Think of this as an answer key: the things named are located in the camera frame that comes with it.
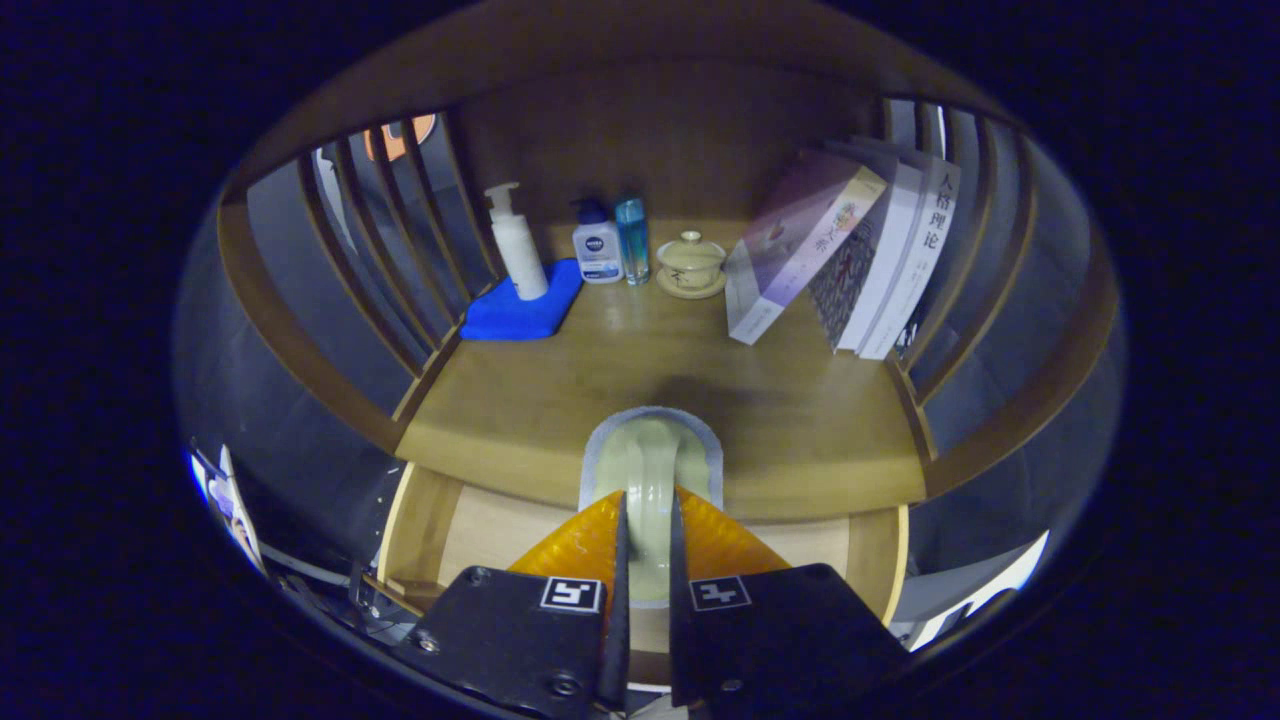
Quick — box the white book black lettering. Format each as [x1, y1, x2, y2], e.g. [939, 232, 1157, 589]
[858, 155, 963, 361]

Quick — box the brown wooden drawer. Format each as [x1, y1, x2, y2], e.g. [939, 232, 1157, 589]
[378, 460, 909, 691]

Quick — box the beige lidded tea cup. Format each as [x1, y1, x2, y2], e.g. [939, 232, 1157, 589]
[655, 230, 729, 300]

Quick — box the wooden countertop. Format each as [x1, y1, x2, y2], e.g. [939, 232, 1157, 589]
[395, 220, 931, 523]

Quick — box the brown wooden cabinet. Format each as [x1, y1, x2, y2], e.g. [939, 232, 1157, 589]
[215, 0, 1121, 523]

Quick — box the white appliance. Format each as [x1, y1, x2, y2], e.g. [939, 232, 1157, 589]
[905, 530, 1051, 653]

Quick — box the purple and white book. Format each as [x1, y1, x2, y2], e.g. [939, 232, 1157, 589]
[724, 150, 889, 346]

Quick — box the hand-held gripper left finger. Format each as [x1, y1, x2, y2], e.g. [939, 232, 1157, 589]
[400, 490, 631, 716]

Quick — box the white pump bottle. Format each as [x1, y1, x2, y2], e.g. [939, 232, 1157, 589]
[484, 182, 550, 301]

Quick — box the white bottle blue cap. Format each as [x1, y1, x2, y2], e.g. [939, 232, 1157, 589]
[571, 198, 625, 285]

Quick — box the pale green dish grey base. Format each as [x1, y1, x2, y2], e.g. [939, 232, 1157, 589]
[578, 405, 725, 611]

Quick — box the plain white book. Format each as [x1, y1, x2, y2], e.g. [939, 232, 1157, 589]
[835, 160, 926, 353]

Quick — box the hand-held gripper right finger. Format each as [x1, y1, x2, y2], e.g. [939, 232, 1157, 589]
[668, 487, 911, 716]

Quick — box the wall poster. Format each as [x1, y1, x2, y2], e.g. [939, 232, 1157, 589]
[188, 443, 266, 576]

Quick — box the dark patterned book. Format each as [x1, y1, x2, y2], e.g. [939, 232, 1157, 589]
[806, 215, 886, 351]

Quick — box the teal blue bottle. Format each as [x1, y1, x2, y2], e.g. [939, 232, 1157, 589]
[614, 195, 652, 287]

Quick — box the blue folded cloth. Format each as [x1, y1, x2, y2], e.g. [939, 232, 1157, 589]
[459, 258, 584, 342]

